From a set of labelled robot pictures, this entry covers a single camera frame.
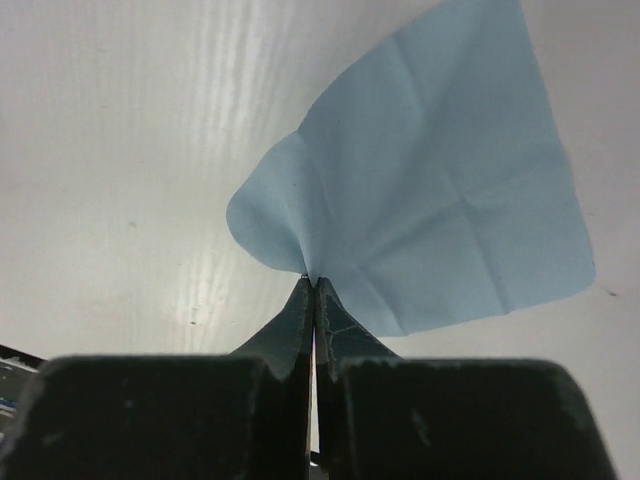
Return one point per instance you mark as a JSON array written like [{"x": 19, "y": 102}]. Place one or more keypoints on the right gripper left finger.
[{"x": 285, "y": 342}]

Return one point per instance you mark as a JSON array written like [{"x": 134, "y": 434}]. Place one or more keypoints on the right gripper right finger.
[{"x": 338, "y": 335}]

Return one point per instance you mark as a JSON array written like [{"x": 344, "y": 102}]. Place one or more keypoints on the blue cleaning cloth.
[{"x": 428, "y": 182}]

